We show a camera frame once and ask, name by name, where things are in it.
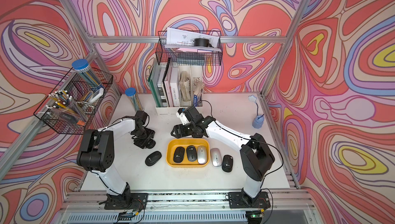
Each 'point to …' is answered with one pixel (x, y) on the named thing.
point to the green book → (155, 84)
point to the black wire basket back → (167, 55)
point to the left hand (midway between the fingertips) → (153, 139)
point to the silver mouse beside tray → (216, 157)
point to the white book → (175, 86)
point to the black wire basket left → (87, 97)
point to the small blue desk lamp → (258, 120)
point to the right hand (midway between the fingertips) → (178, 136)
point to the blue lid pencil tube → (130, 92)
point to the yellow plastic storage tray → (172, 144)
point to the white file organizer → (191, 88)
